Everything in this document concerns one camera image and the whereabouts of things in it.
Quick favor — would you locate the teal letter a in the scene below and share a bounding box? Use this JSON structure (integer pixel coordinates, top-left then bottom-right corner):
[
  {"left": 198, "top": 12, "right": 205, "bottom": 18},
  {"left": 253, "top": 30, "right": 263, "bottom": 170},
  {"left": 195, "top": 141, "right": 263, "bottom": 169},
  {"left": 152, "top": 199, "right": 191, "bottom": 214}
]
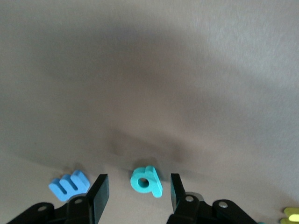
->
[{"left": 130, "top": 165, "right": 163, "bottom": 198}]

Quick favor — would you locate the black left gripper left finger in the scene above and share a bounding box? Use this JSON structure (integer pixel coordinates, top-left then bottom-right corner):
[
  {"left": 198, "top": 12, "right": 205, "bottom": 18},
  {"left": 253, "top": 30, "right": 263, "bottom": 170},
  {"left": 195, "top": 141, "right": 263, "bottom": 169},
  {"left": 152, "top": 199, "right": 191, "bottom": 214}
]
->
[{"left": 6, "top": 174, "right": 110, "bottom": 224}]

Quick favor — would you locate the blue letter m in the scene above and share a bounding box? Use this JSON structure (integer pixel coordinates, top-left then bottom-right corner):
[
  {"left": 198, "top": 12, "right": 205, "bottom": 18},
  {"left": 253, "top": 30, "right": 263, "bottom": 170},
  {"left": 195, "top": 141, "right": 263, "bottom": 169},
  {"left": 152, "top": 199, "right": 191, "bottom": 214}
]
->
[{"left": 48, "top": 169, "right": 91, "bottom": 203}]

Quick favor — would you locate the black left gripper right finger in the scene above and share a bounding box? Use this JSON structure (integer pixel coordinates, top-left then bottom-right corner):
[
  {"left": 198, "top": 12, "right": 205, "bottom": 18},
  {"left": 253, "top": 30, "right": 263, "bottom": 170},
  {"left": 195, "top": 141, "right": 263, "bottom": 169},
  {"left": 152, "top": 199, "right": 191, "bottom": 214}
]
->
[{"left": 168, "top": 173, "right": 259, "bottom": 224}]

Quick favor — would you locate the yellow letter u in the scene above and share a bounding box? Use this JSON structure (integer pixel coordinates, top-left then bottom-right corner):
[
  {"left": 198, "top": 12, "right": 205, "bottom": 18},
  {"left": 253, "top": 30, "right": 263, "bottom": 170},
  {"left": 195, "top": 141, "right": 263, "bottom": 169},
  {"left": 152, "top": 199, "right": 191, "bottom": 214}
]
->
[{"left": 280, "top": 207, "right": 299, "bottom": 224}]

